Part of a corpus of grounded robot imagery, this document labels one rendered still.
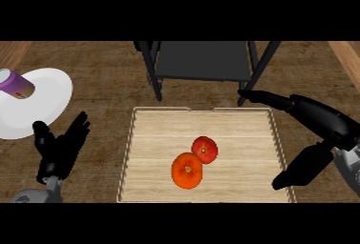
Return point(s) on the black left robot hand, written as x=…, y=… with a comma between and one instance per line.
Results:
x=57, y=149

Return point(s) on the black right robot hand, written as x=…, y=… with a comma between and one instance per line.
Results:
x=319, y=127

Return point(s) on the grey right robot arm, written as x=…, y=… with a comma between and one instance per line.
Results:
x=348, y=168

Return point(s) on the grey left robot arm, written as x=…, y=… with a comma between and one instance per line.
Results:
x=40, y=192

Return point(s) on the pale wooden tray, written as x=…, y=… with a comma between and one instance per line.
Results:
x=205, y=158

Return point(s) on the orange squash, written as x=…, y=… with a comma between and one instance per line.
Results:
x=186, y=170

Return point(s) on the black tiered shelf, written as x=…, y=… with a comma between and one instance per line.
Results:
x=205, y=63

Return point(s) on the white plate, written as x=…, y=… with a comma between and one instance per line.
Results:
x=35, y=101

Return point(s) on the purple can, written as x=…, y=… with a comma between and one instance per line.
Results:
x=16, y=85

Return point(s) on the red tomato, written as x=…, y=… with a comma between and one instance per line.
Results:
x=203, y=150

